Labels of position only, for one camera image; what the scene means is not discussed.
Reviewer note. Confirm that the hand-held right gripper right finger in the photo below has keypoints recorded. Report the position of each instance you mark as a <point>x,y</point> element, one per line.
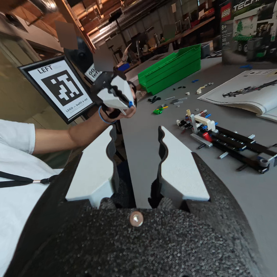
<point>182,166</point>

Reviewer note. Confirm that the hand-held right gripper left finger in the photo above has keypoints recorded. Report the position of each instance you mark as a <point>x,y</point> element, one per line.
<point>93,166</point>

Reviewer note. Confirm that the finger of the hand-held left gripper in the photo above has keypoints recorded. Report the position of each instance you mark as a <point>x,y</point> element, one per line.
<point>110,99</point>
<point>122,85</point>

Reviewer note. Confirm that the person's left forearm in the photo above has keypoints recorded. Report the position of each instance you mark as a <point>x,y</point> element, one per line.
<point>75,132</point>

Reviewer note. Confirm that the black lego connector piece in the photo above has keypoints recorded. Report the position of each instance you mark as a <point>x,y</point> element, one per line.
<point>154,99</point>

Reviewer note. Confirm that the green lego piece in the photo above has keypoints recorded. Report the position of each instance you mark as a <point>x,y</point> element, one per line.
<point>158,111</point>

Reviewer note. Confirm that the yellow lego axle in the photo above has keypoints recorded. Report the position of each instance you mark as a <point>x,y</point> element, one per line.
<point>163,107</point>

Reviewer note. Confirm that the grey lego axle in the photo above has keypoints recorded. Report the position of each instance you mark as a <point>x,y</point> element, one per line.
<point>169,98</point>

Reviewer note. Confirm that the partly built lego assembly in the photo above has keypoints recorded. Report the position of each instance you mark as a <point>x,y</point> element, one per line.
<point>227,136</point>

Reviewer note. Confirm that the black lego pins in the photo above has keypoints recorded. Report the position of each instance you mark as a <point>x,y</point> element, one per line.
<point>179,87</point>

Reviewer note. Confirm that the grey lego beam piece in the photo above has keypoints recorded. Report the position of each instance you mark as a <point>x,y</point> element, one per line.
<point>179,100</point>

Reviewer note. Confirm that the tan lego piece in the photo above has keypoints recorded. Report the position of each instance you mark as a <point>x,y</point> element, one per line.
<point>201,89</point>

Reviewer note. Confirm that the lego instruction booklet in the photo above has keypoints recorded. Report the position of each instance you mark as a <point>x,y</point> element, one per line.
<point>244,93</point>

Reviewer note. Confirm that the blue lego axle piece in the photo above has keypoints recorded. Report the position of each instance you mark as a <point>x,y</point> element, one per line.
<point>245,66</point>

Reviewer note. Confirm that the lego set box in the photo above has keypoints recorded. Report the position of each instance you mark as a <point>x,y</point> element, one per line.
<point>248,32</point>

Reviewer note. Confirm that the person's left hand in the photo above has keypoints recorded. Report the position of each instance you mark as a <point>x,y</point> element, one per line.
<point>128,112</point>

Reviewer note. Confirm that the blue wristband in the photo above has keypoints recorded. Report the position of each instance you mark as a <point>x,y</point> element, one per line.
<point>101,116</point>

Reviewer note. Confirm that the clear plastic bag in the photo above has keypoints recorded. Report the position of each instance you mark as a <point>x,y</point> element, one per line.
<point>141,94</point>

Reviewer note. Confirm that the green plastic bin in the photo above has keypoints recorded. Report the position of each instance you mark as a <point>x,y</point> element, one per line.
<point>171,69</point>

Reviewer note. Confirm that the grey plastic bin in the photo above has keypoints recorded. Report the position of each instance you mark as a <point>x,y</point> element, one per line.
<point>205,50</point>

